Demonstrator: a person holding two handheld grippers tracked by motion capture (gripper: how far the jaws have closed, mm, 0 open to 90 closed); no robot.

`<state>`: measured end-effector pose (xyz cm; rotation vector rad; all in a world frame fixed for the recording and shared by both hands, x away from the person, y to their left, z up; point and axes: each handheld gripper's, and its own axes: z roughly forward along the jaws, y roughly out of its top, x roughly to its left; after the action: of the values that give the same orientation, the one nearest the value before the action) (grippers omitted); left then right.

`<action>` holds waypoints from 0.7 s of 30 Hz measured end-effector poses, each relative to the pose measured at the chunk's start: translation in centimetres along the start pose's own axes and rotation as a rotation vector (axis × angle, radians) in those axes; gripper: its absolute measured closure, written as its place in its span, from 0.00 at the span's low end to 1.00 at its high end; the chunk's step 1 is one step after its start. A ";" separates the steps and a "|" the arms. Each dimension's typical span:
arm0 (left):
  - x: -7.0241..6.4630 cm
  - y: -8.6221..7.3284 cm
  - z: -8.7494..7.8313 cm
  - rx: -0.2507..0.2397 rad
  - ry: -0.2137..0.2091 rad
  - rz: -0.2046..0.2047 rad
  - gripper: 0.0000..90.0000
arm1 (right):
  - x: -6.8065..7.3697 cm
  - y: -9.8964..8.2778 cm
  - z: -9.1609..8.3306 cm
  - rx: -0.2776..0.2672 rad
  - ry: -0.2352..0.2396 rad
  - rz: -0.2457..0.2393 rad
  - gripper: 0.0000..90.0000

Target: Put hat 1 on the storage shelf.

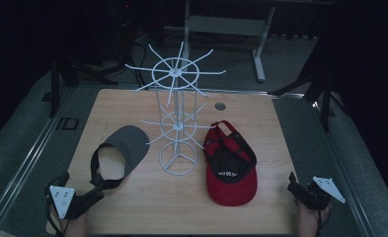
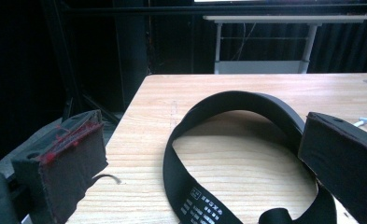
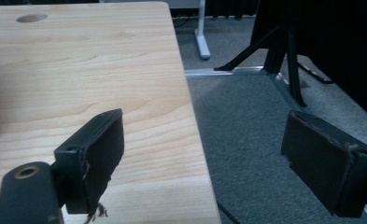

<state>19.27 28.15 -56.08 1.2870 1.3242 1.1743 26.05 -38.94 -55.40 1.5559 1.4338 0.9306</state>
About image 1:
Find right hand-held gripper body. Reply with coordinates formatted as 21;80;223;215
295;176;347;211

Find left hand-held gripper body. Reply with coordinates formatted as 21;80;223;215
44;185;95;221

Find grey sun visor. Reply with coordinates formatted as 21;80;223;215
89;124;150;191

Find red baseball cap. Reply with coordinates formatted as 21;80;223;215
202;119;259;207

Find white wire hat rack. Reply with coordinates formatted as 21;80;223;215
124;40;227;177

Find person's right hand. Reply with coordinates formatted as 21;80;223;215
295;200;332;237

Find person's left hand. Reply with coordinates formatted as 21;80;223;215
49;204;90;237

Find black metal stand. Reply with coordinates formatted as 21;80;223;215
41;53;119;119
268;55;349;133

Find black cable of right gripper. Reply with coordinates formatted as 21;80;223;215
315;203;332;237

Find metal floor rail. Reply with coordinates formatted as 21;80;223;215
0;87;76;237
269;92;377;237

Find black floor socket frame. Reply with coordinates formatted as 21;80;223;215
55;116;80;131

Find black floor cables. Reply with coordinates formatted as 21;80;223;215
114;31;151;89

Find white desk frame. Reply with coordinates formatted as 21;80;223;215
164;0;335;83

